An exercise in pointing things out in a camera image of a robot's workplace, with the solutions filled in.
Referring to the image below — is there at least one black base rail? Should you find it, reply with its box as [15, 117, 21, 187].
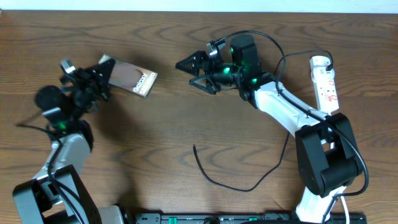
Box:
[135, 212, 368, 224]

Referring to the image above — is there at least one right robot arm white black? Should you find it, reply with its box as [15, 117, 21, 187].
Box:
[175, 30, 369, 223]

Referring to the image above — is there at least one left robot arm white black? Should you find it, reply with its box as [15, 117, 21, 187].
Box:
[12, 59, 124, 223]

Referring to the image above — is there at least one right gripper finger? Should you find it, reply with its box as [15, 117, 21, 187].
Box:
[175, 50, 209, 76]
[189, 76, 218, 95]

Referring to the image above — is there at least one white power strip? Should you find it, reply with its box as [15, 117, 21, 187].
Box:
[310, 55, 339, 114]

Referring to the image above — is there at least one black charger cable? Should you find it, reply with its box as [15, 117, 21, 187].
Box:
[192, 49, 335, 193]

